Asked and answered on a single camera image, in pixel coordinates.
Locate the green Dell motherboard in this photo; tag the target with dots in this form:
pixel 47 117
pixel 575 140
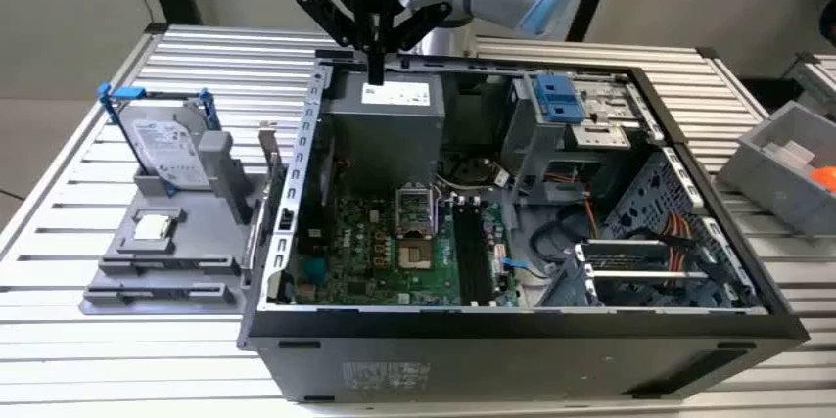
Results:
pixel 366 281

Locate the grey power supply unit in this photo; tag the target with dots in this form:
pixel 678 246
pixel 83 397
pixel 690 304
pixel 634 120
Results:
pixel 386 144

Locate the white small block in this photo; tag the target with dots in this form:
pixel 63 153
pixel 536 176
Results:
pixel 794 151

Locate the silver CPU chip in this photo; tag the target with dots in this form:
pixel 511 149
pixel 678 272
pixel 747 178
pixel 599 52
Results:
pixel 151 228

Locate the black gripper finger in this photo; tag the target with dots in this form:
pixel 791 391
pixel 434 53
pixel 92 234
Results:
pixel 418 21
pixel 327 12

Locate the teal board connector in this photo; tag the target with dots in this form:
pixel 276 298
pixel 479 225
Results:
pixel 315 272

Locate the dark haired person head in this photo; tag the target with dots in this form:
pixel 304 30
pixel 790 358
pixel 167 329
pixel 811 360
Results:
pixel 830 21

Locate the black open PC case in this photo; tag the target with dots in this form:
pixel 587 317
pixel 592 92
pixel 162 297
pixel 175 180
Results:
pixel 523 369

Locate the blue plastic drive latch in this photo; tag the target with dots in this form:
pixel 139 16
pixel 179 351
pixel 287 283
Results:
pixel 559 95

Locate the grey parts rack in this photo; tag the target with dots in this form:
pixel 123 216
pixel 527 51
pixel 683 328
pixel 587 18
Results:
pixel 196 222

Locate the dark RAM memory stick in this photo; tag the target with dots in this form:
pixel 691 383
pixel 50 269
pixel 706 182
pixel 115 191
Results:
pixel 160 293

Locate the orange round object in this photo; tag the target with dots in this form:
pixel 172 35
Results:
pixel 824 178

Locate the grey plastic storage bin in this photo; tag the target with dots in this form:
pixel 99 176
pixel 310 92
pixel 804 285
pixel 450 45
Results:
pixel 771 193

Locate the hard disk in blue carrier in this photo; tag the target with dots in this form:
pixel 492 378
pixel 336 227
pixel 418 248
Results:
pixel 163 144

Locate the CPU socket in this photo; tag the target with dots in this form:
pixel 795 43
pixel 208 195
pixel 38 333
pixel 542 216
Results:
pixel 416 256

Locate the black RAM slot white clips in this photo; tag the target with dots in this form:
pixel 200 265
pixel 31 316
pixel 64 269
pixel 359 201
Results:
pixel 467 251
pixel 483 251

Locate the grey metal disk bay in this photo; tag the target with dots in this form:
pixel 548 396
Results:
pixel 627 243

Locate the white power supply label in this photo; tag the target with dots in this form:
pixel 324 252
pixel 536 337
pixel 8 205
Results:
pixel 404 94

